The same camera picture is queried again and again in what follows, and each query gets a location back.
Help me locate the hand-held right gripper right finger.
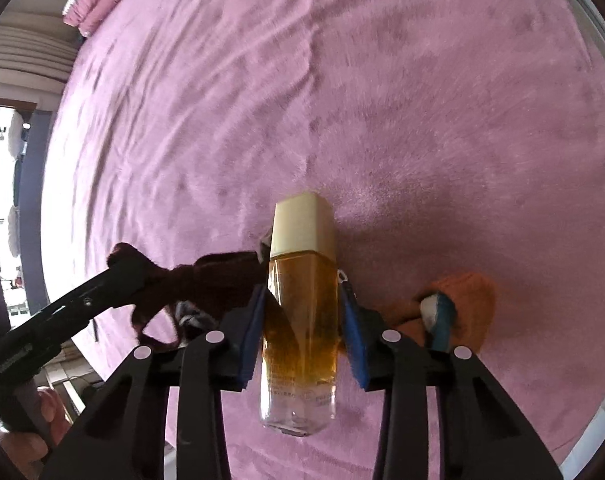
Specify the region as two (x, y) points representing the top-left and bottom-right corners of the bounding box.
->
(338, 280), (565, 480)

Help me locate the person's left hand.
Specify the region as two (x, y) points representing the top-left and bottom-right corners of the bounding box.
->
(0, 385), (76, 468)

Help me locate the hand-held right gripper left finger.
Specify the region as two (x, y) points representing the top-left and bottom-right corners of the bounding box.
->
(42, 285), (270, 480)

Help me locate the beige curtain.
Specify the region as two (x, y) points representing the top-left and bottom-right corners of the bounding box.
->
(0, 5), (83, 106)

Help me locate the small blue white packet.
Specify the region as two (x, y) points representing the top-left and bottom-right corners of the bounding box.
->
(419, 292), (457, 352)

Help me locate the yellow cloth bag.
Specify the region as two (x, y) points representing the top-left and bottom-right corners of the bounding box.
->
(382, 272), (498, 352)

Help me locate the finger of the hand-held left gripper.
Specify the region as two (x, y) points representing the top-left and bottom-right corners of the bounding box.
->
(82, 264), (150, 317)

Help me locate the glass perfume bottle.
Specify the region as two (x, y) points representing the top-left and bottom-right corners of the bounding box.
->
(260, 191), (339, 438)

